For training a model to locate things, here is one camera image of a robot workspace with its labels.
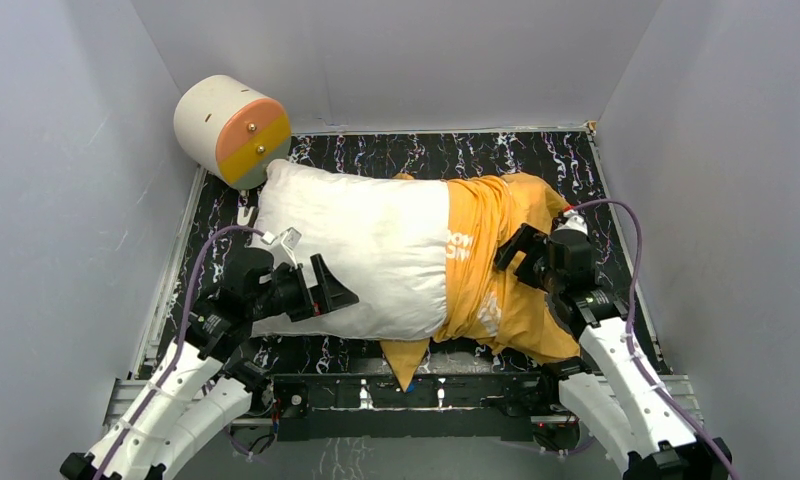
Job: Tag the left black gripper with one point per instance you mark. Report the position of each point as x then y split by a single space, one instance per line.
316 288

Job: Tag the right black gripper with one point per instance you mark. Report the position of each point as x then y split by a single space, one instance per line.
525 239

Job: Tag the white pillow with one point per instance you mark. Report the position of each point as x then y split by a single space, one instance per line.
383 239

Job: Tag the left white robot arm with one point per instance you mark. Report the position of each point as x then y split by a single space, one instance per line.
198 388

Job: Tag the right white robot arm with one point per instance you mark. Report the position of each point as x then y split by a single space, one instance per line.
623 402

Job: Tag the white cylinder drawer unit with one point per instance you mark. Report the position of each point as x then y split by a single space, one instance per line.
232 130

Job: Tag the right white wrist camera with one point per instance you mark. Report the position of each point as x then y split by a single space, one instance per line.
570 219

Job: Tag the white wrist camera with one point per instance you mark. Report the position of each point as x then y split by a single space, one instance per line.
570 219
281 246

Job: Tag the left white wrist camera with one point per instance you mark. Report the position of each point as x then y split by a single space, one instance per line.
281 246

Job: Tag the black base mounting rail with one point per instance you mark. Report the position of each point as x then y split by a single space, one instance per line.
507 406

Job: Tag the aluminium frame rail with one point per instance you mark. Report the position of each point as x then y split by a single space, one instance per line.
124 393

